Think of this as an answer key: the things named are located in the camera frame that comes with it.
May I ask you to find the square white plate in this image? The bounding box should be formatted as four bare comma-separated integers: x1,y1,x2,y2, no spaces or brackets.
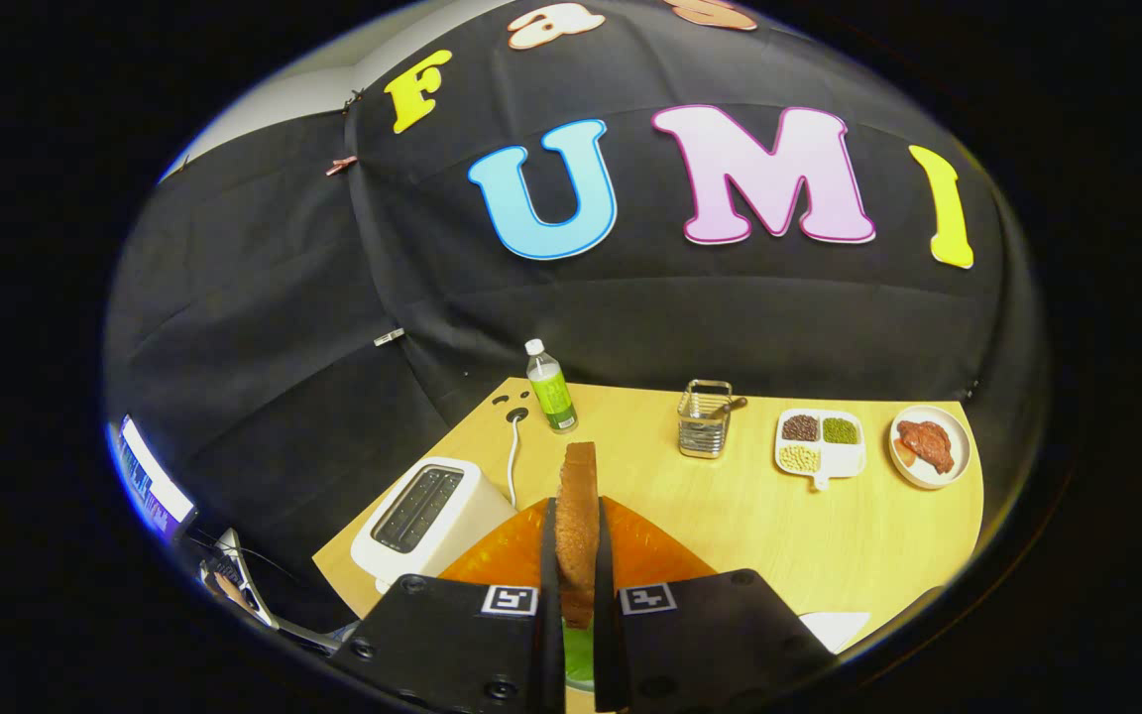
799,611,872,655

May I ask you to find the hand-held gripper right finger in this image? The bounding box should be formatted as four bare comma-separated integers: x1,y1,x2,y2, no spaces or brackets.
593,496,838,713

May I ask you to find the red meat slice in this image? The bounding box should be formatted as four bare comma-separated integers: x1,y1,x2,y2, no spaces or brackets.
896,419,956,475

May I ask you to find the white divided dish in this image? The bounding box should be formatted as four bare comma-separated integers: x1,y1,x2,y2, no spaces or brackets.
775,408,867,492

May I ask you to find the grey laptop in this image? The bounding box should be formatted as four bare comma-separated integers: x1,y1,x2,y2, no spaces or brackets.
199,529,280,631

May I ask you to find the computer monitor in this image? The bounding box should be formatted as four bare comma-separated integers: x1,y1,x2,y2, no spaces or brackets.
113,415,200,541

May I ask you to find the green label drink bottle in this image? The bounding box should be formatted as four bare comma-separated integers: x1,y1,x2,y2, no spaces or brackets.
524,339,579,434

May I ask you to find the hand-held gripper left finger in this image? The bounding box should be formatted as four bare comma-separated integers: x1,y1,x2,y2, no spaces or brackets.
330,496,567,714

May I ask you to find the white toaster cable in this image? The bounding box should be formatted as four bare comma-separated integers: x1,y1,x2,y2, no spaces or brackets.
506,409,529,507

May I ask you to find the black backdrop cloth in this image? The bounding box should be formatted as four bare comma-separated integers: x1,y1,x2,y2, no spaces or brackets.
103,0,1043,596

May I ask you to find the green lettuce leaf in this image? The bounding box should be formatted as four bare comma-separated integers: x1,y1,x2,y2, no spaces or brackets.
563,625,596,685

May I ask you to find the round white plate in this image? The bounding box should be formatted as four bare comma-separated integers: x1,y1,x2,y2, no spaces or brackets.
889,405,972,491

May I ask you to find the white toaster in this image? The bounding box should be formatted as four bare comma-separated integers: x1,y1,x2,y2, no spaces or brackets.
350,456,517,594

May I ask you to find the metal wire utensil holder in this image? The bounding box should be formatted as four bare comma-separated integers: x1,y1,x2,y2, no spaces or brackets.
677,379,734,459

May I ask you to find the toasted bread slice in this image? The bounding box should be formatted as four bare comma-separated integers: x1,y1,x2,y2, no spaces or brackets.
554,441,600,630

